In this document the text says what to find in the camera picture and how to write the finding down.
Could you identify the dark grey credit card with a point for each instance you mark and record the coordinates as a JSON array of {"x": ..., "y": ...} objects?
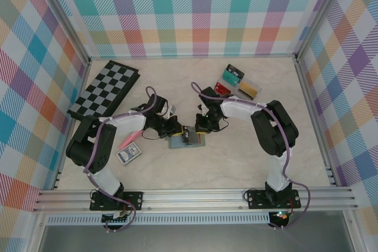
[{"x": 195, "y": 137}]

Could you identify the mint green leather card holder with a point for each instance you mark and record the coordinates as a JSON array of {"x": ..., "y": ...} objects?
[{"x": 177, "y": 144}]

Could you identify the teal credit card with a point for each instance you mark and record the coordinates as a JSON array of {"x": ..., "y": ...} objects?
[{"x": 230, "y": 78}]

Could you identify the gold credit card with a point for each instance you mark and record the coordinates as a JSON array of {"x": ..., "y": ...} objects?
[{"x": 247, "y": 89}]

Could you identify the clear plastic tray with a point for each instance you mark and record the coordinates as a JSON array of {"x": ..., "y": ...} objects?
[{"x": 257, "y": 89}]

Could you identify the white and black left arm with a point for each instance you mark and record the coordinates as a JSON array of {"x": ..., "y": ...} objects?
[{"x": 124, "y": 122}]

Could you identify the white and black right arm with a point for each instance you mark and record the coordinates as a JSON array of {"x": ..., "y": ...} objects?
[{"x": 242, "y": 109}]

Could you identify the blue playing card deck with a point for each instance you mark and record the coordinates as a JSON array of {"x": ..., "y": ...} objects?
[{"x": 129, "y": 153}]

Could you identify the pink toy microphone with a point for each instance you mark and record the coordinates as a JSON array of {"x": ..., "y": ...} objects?
[{"x": 128, "y": 140}]

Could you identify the black and grey chessboard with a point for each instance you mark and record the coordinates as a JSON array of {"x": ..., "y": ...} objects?
[{"x": 103, "y": 89}]

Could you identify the small circuit board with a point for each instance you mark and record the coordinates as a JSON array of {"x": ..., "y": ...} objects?
[
  {"x": 116, "y": 218},
  {"x": 282, "y": 216}
]

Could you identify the thin aluminium frame rail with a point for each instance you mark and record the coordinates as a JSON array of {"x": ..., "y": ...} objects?
[{"x": 192, "y": 56}]

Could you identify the wide aluminium mounting rail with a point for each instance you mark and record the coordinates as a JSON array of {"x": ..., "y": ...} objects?
[{"x": 192, "y": 200}]

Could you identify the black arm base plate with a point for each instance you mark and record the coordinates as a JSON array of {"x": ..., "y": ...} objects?
[
  {"x": 133, "y": 200},
  {"x": 255, "y": 199}
]

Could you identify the aluminium frame post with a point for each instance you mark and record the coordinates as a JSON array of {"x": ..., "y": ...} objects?
[
  {"x": 319, "y": 13},
  {"x": 63, "y": 16}
]

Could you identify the aluminium frame leg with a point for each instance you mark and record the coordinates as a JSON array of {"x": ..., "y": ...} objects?
[
  {"x": 353, "y": 231},
  {"x": 37, "y": 234}
]

